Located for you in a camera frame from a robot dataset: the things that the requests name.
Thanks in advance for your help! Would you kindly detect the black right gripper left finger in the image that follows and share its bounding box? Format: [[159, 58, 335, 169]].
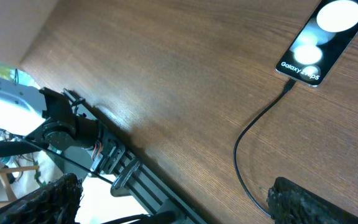
[[0, 173, 83, 224]]

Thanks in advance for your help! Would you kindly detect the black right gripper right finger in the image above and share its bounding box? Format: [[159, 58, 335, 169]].
[[267, 177, 358, 224]]

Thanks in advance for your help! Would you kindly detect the black usb charging cable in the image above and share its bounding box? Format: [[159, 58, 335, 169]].
[[232, 78, 297, 218]]

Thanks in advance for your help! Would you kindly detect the black samsung smartphone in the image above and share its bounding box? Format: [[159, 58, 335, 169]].
[[275, 0, 358, 86]]

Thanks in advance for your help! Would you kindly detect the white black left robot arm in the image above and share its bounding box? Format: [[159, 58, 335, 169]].
[[0, 78, 125, 175]]

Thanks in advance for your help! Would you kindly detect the wooden chair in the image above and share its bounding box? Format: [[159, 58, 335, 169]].
[[0, 166, 39, 208]]

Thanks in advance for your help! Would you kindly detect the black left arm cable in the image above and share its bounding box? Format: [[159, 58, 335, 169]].
[[0, 139, 177, 224]]

